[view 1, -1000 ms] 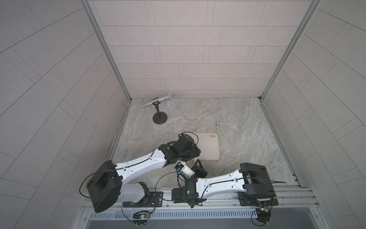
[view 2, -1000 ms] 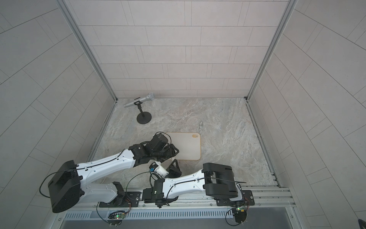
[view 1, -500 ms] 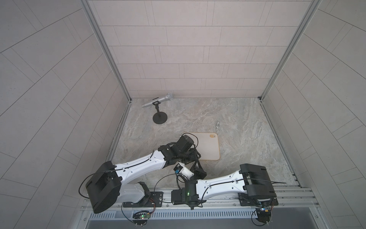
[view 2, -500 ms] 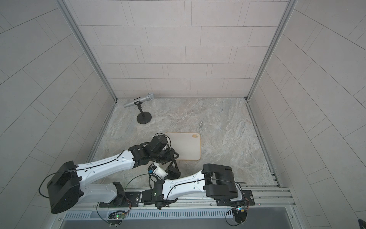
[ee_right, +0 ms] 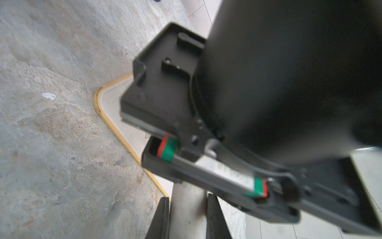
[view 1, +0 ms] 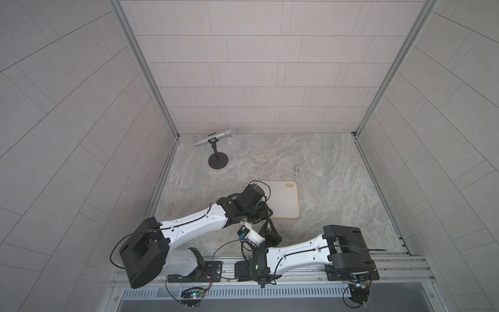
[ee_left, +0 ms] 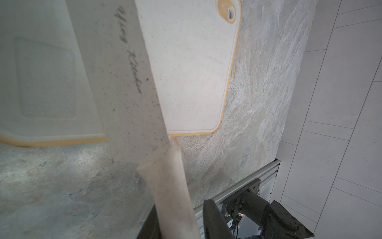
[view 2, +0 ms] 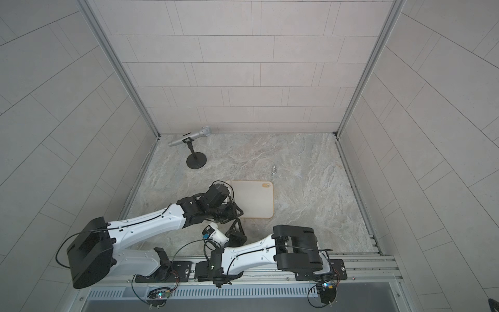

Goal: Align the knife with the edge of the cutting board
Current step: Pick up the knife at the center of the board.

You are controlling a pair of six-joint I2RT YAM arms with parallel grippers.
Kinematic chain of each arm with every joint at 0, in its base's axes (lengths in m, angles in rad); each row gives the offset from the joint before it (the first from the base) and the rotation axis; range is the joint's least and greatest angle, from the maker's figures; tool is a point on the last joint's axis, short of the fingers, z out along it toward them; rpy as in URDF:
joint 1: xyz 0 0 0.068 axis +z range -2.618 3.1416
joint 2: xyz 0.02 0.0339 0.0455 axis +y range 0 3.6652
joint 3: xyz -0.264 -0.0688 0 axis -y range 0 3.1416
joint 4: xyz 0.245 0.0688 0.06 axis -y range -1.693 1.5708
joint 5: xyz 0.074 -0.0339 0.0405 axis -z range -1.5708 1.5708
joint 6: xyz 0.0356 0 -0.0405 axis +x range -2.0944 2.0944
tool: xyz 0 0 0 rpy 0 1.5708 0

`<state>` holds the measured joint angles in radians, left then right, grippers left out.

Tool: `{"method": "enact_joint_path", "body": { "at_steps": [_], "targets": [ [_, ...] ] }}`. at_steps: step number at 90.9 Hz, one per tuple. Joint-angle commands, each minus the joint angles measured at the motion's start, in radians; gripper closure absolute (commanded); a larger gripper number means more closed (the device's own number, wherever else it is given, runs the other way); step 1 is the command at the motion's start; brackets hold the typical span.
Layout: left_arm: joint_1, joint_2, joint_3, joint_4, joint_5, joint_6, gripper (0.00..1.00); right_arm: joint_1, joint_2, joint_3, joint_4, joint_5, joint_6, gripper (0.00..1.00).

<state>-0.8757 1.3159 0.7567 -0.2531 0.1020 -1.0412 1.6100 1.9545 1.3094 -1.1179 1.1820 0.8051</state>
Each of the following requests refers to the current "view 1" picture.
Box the beige cutting board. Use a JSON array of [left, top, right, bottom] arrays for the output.
[[255, 181, 300, 219]]

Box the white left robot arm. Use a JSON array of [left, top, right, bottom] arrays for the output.
[[119, 193, 282, 289]]

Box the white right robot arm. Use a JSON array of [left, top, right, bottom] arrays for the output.
[[235, 222, 379, 287]]

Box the left green circuit board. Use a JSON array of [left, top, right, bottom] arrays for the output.
[[180, 287, 209, 308]]

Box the green circuit board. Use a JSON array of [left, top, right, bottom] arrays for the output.
[[344, 285, 371, 309], [180, 287, 209, 308]]

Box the right green circuit board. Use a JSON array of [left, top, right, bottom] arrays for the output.
[[344, 285, 371, 309]]

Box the black microphone stand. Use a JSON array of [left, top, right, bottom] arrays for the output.
[[208, 138, 229, 170]]

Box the grey handheld microphone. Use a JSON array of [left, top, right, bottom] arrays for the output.
[[193, 127, 237, 147]]

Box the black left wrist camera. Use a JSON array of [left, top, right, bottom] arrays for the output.
[[242, 180, 272, 207]]

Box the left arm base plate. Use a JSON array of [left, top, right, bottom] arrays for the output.
[[166, 261, 223, 283]]

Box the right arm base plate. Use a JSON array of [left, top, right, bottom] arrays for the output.
[[325, 265, 379, 283]]

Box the aluminium mounting rail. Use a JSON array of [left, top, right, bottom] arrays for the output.
[[108, 253, 435, 289]]

